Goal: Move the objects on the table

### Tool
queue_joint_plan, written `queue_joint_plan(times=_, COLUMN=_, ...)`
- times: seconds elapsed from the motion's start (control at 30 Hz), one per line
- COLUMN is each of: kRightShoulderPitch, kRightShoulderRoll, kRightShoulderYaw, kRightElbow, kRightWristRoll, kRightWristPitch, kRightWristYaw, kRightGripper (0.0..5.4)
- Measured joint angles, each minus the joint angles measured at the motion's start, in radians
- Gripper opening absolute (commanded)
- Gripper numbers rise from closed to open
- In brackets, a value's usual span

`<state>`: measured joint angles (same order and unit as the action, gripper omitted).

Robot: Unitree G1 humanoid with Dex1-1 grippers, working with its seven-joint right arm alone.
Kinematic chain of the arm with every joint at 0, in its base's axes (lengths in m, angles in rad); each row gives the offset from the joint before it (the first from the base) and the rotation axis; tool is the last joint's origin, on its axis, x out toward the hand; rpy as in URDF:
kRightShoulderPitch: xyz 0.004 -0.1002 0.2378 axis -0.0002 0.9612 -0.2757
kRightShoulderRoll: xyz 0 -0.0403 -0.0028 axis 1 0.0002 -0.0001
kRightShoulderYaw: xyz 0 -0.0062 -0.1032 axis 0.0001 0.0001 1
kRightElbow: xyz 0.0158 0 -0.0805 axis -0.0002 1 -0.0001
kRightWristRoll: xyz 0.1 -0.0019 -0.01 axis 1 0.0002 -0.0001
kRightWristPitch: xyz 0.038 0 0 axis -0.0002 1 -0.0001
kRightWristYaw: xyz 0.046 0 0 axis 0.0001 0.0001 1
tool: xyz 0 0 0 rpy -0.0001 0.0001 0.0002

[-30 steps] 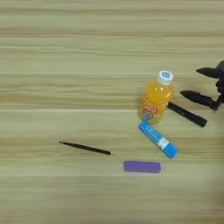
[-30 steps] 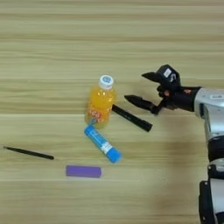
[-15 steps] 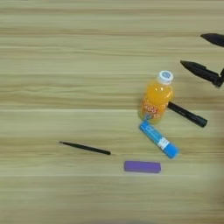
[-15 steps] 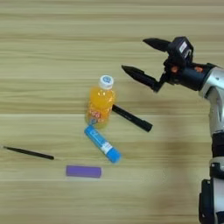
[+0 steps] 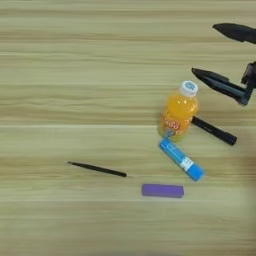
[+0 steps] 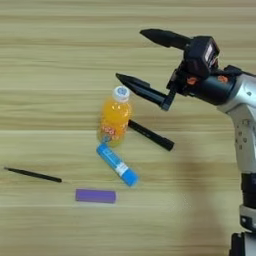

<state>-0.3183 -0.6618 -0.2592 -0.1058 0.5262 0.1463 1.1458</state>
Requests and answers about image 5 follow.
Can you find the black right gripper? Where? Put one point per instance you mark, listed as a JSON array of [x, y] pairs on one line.
[[250, 83]]

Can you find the blue glue stick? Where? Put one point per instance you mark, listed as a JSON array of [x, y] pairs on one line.
[[181, 160]]

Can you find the thin black stick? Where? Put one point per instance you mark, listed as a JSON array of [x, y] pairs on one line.
[[96, 168]]

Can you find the black marker pen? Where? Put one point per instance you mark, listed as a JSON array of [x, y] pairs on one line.
[[215, 130]]

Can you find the purple rectangular eraser block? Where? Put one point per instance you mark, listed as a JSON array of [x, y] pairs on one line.
[[163, 190]]

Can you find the orange juice bottle white cap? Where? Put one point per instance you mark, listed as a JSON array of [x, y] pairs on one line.
[[180, 108]]

